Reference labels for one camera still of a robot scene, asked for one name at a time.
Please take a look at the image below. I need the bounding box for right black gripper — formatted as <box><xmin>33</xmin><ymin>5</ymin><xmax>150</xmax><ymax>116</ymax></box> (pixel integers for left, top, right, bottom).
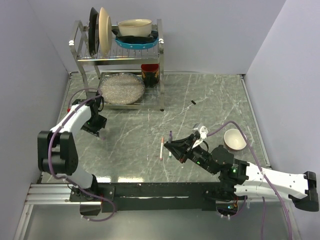
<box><xmin>164</xmin><ymin>133</ymin><xmax>218</xmax><ymax>175</ymax></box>

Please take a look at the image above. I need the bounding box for purple pen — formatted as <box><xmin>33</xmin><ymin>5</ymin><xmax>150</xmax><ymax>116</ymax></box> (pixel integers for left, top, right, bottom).
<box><xmin>168</xmin><ymin>130</ymin><xmax>173</xmax><ymax>143</ymax></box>

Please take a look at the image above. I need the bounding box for red white marker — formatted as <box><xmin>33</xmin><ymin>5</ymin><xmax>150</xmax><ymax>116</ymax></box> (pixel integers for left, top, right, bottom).
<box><xmin>159</xmin><ymin>137</ymin><xmax>165</xmax><ymax>161</ymax></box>

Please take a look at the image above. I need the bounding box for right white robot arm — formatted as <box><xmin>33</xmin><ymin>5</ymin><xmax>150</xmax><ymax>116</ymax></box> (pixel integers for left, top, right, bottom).
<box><xmin>163</xmin><ymin>134</ymin><xmax>320</xmax><ymax>212</ymax></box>

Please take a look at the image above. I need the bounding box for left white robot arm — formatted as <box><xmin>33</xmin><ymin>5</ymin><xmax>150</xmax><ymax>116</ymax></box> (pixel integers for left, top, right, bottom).
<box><xmin>37</xmin><ymin>96</ymin><xmax>107</xmax><ymax>201</ymax></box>

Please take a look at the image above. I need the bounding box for speckled glass plate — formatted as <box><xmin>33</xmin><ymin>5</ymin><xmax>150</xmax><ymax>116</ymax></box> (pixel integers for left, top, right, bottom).
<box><xmin>98</xmin><ymin>73</ymin><xmax>146</xmax><ymax>105</ymax></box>

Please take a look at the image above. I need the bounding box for black base beam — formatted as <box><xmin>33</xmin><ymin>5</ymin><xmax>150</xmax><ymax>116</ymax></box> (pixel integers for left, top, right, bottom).
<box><xmin>68</xmin><ymin>182</ymin><xmax>248</xmax><ymax>216</ymax></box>

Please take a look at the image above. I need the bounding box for steel dish rack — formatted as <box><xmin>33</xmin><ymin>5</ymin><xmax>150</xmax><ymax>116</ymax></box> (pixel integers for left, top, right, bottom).
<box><xmin>68</xmin><ymin>19</ymin><xmax>165</xmax><ymax>112</ymax></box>

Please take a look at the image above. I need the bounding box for white red small bowl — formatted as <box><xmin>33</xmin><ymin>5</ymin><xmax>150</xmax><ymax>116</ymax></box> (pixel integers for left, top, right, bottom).
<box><xmin>223</xmin><ymin>128</ymin><xmax>247</xmax><ymax>151</ymax></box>

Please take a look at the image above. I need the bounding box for red black cup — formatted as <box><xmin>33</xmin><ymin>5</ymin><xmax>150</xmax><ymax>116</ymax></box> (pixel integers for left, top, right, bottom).
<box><xmin>141</xmin><ymin>63</ymin><xmax>160</xmax><ymax>88</ymax></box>

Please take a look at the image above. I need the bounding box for blue dotted dish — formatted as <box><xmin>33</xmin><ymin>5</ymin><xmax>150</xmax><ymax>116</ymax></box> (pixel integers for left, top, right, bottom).
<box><xmin>115</xmin><ymin>37</ymin><xmax>159</xmax><ymax>50</ymax></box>

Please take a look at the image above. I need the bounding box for black plate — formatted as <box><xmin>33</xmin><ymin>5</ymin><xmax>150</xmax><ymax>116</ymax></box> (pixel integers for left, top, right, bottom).
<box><xmin>88</xmin><ymin>7</ymin><xmax>100</xmax><ymax>56</ymax></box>

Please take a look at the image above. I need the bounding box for beige plate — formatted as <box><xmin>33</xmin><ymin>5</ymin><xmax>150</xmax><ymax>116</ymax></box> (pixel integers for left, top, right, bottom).
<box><xmin>98</xmin><ymin>7</ymin><xmax>113</xmax><ymax>56</ymax></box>

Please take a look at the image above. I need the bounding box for cream bowl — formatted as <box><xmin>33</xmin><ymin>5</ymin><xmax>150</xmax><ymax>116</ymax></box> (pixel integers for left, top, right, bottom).
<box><xmin>118</xmin><ymin>19</ymin><xmax>152</xmax><ymax>37</ymax></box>

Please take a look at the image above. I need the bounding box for black dish under bowl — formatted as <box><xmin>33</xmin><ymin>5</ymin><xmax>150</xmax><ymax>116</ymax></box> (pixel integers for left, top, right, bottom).
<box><xmin>112</xmin><ymin>29</ymin><xmax>159</xmax><ymax>44</ymax></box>

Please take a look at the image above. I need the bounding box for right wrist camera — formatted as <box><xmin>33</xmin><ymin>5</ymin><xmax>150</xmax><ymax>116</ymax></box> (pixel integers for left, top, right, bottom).
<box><xmin>192</xmin><ymin>123</ymin><xmax>209</xmax><ymax>149</ymax></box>

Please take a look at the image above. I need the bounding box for aluminium frame rail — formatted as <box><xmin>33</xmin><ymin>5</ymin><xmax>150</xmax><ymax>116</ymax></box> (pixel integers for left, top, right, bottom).
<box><xmin>24</xmin><ymin>181</ymin><xmax>290</xmax><ymax>207</ymax></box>

